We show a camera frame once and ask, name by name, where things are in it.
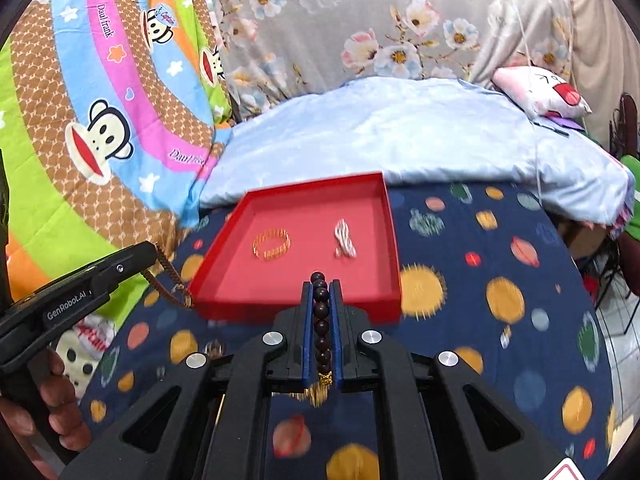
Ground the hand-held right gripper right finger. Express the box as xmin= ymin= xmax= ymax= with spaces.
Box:
xmin=332 ymin=280 xmax=566 ymax=480

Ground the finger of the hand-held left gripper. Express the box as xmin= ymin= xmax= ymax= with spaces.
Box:
xmin=82 ymin=241 xmax=160 ymax=288

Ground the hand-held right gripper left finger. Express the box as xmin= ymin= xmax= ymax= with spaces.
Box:
xmin=60 ymin=282 xmax=314 ymax=480

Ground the dark wooden bead bracelet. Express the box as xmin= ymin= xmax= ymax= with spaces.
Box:
xmin=295 ymin=270 xmax=336 ymax=407

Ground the thick gold chain with pendant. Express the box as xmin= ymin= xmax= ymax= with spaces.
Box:
xmin=141 ymin=245 xmax=197 ymax=311

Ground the white pearl bracelet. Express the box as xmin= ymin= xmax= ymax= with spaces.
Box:
xmin=333 ymin=217 xmax=357 ymax=260

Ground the gold link bracelet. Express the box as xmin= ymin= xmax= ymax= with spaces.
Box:
xmin=252 ymin=229 xmax=292 ymax=262

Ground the red cardboard box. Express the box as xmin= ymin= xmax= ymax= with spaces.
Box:
xmin=188 ymin=172 xmax=403 ymax=326

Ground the person's left hand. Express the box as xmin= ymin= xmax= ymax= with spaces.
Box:
xmin=0 ymin=348 xmax=85 ymax=480

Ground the navy planet print bed sheet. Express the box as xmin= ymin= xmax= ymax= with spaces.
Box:
xmin=80 ymin=180 xmax=621 ymax=480

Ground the colourful monkey print blanket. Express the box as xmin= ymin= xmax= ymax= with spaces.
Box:
xmin=0 ymin=0 xmax=236 ymax=406

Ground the light blue quilt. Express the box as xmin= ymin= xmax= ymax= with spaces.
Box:
xmin=200 ymin=77 xmax=636 ymax=226

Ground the white red-edged card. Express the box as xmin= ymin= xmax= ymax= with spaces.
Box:
xmin=542 ymin=457 xmax=588 ymax=480

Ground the black pen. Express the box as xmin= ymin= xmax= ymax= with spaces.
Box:
xmin=532 ymin=120 xmax=571 ymax=137

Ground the purple notebook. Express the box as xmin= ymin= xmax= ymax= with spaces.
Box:
xmin=532 ymin=110 xmax=586 ymax=136

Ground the pink cartoon face pillow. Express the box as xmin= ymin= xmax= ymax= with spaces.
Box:
xmin=492 ymin=66 xmax=593 ymax=117

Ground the grey floral pillow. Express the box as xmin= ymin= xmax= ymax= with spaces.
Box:
xmin=200 ymin=0 xmax=576 ymax=126

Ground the green cloth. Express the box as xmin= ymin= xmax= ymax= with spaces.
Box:
xmin=619 ymin=152 xmax=640 ymax=241

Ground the dark metal chair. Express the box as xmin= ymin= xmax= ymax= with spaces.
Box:
xmin=605 ymin=92 xmax=640 ymax=161

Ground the beige curtain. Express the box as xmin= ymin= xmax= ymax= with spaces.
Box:
xmin=565 ymin=0 xmax=640 ymax=131

